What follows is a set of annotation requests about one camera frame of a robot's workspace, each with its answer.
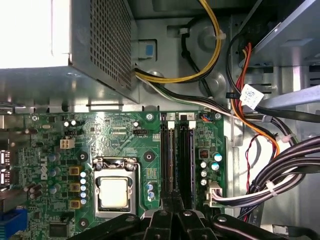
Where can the silver CPU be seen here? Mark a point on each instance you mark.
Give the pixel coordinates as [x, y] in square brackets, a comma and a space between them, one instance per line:
[113, 192]

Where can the grey metal drive cage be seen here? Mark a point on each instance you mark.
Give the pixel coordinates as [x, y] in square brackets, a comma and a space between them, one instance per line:
[287, 37]

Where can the blue release tab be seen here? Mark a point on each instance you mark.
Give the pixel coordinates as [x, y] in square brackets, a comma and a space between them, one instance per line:
[149, 50]

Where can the black RAM slot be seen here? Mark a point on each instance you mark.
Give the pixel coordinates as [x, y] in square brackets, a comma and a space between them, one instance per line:
[184, 160]
[164, 160]

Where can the RAM slot white latches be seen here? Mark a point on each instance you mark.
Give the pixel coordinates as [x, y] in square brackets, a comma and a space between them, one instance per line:
[171, 124]

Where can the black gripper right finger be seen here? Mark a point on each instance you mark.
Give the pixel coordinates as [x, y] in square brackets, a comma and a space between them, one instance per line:
[190, 225]

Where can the grey power supply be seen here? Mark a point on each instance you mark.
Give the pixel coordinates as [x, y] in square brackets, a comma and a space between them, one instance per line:
[107, 37]

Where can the white four-pin connector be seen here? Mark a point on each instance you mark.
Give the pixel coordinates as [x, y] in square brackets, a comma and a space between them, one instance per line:
[66, 143]

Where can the blue VGA port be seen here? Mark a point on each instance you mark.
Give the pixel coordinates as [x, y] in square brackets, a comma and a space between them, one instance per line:
[13, 222]

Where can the green motherboard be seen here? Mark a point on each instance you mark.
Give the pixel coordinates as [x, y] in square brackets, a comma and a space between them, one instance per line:
[125, 140]

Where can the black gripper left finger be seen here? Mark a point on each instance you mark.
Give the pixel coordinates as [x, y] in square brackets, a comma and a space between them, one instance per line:
[160, 225]

